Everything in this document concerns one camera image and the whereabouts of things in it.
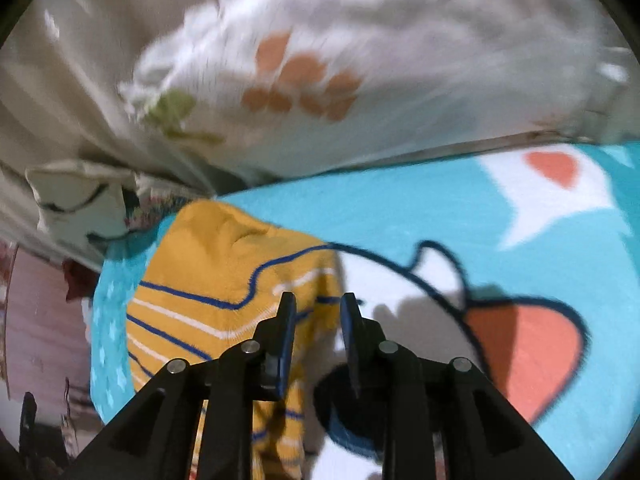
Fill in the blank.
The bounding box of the turquoise cartoon star blanket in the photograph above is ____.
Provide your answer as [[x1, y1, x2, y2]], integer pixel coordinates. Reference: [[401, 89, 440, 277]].
[[89, 142, 640, 480]]

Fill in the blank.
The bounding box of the orange striped knit sweater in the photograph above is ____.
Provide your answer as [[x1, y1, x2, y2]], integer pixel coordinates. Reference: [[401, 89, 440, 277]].
[[126, 200, 343, 479]]

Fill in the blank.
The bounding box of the white floral leaf pillow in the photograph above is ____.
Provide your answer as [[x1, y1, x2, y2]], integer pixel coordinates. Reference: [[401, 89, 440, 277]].
[[119, 0, 639, 184]]

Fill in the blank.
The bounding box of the dark red plush toy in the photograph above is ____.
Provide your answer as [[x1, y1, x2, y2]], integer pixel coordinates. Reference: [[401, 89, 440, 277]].
[[62, 259, 99, 302]]

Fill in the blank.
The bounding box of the cream crane print pillow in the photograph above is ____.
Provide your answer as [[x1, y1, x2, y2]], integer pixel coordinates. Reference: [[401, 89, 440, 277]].
[[25, 159, 203, 266]]

